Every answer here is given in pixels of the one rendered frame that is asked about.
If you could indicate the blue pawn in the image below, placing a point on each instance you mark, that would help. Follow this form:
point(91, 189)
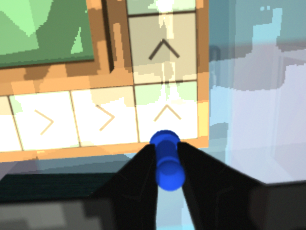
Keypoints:
point(170, 174)

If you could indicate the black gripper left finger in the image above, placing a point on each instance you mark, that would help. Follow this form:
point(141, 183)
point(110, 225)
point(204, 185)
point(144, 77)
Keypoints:
point(127, 201)

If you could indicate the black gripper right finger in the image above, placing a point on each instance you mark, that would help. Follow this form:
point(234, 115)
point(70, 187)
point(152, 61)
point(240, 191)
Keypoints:
point(219, 197)

